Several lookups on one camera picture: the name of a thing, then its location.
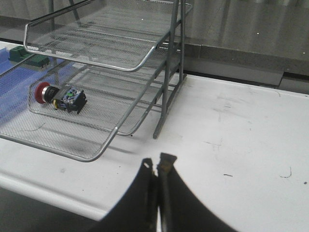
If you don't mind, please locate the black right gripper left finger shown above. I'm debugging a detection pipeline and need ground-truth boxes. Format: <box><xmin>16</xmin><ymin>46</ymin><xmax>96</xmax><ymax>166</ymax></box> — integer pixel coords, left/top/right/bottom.
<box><xmin>90</xmin><ymin>158</ymin><xmax>158</xmax><ymax>232</ymax></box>

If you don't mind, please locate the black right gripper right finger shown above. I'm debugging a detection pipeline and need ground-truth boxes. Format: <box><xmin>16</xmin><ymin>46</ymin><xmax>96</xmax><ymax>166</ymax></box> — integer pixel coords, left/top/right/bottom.
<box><xmin>157</xmin><ymin>153</ymin><xmax>235</xmax><ymax>232</ymax></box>

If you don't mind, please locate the mesh rack tray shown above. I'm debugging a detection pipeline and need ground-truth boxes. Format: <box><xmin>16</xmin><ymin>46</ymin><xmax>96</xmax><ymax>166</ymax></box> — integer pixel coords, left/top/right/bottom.
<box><xmin>23</xmin><ymin>0</ymin><xmax>192</xmax><ymax>72</ymax></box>
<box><xmin>28</xmin><ymin>70</ymin><xmax>179</xmax><ymax>136</ymax></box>
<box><xmin>0</xmin><ymin>48</ymin><xmax>167</xmax><ymax>162</ymax></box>

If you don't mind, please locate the red emergency stop button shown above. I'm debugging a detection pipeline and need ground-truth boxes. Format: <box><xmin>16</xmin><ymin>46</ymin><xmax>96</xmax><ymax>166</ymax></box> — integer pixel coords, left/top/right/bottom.
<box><xmin>34</xmin><ymin>82</ymin><xmax>87</xmax><ymax>114</ymax></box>

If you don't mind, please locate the blue plastic tray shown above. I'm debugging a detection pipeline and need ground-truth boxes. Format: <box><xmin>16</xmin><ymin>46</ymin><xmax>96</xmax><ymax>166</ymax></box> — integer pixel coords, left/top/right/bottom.
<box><xmin>0</xmin><ymin>49</ymin><xmax>78</xmax><ymax>125</ymax></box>

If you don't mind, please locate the grey metal rack frame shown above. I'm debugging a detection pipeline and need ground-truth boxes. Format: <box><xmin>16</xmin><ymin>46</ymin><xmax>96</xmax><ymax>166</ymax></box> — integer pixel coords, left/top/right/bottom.
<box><xmin>47</xmin><ymin>0</ymin><xmax>188</xmax><ymax>140</ymax></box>

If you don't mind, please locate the green terminal block switch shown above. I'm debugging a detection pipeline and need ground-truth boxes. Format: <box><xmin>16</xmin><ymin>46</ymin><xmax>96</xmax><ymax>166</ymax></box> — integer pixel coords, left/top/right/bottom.
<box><xmin>8</xmin><ymin>45</ymin><xmax>50</xmax><ymax>68</ymax></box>

